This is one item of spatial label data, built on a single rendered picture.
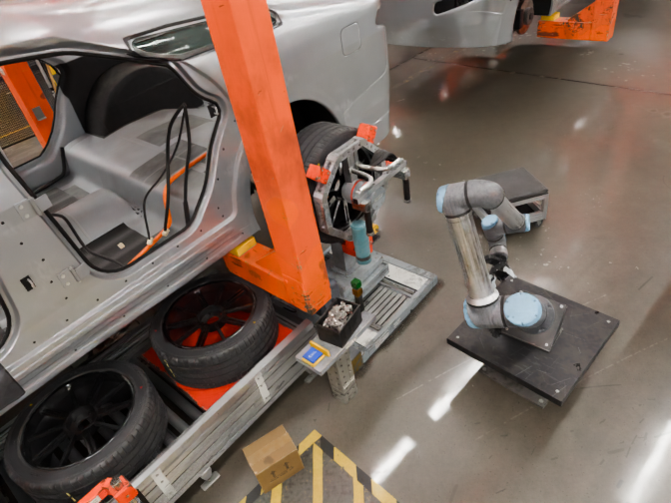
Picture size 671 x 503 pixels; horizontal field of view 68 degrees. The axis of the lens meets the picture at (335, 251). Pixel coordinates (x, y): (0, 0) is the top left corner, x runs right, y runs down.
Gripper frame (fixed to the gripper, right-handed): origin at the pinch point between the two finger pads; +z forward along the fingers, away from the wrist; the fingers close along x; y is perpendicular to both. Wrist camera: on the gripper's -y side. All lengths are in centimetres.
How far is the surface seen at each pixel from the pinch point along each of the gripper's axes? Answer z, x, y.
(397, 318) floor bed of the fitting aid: -16, 73, 3
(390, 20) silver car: -307, 41, -68
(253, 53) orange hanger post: 9, -11, -155
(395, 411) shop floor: 43, 72, 7
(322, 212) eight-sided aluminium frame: -20, 47, -80
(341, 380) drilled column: 39, 80, -26
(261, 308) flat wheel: 16, 95, -74
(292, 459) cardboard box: 79, 98, -33
